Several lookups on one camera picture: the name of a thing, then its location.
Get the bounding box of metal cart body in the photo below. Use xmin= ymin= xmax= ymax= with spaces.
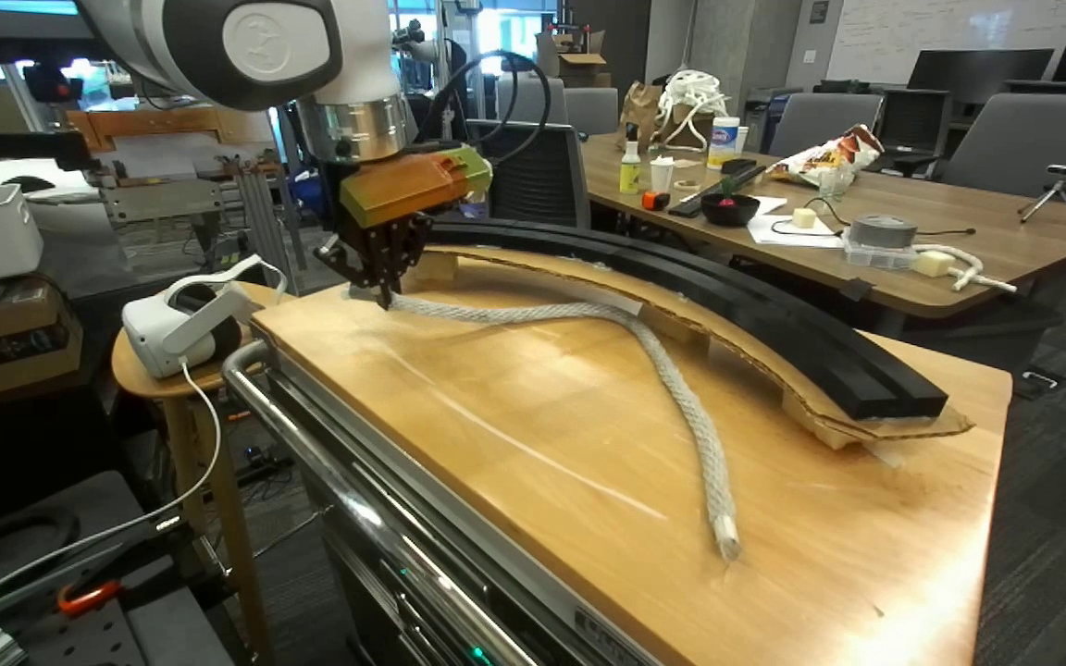
xmin=227 ymin=355 xmax=659 ymax=666

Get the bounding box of long wooden office table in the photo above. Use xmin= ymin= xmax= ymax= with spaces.
xmin=581 ymin=133 xmax=1066 ymax=322

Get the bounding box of white cable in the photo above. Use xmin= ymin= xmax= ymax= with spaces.
xmin=0 ymin=362 xmax=231 ymax=627

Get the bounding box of black bowl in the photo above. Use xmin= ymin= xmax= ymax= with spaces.
xmin=701 ymin=194 xmax=759 ymax=229

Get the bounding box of curved black board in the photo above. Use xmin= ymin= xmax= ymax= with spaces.
xmin=427 ymin=220 xmax=949 ymax=417

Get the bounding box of chrome cart handle bar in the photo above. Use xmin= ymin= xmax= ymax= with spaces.
xmin=221 ymin=343 xmax=538 ymax=666

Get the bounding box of chips snack bag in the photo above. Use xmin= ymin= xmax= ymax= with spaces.
xmin=774 ymin=121 xmax=884 ymax=191

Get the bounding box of orange clamp handle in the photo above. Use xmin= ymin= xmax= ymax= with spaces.
xmin=54 ymin=580 xmax=124 ymax=618

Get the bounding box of white braided rope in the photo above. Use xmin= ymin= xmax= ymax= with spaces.
xmin=378 ymin=289 xmax=745 ymax=565

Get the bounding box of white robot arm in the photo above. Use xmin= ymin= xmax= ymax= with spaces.
xmin=74 ymin=0 xmax=417 ymax=194

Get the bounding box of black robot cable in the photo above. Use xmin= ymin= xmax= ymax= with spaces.
xmin=434 ymin=49 xmax=557 ymax=172

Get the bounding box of orange green wrist camera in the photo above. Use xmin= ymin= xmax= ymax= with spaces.
xmin=341 ymin=145 xmax=492 ymax=229

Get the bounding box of round wooden stool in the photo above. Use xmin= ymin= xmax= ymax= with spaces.
xmin=110 ymin=281 xmax=278 ymax=664

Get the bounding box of grey office chair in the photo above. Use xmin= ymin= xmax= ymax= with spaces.
xmin=944 ymin=92 xmax=1066 ymax=198

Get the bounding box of grey duct tape roll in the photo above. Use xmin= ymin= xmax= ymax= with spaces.
xmin=848 ymin=216 xmax=916 ymax=251

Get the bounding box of brown cardboard sheet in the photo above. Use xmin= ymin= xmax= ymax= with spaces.
xmin=409 ymin=245 xmax=970 ymax=448

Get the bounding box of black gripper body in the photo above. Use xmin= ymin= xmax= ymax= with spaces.
xmin=315 ymin=168 xmax=427 ymax=298

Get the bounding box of white VR headset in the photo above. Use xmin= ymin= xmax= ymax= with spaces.
xmin=124 ymin=257 xmax=290 ymax=379

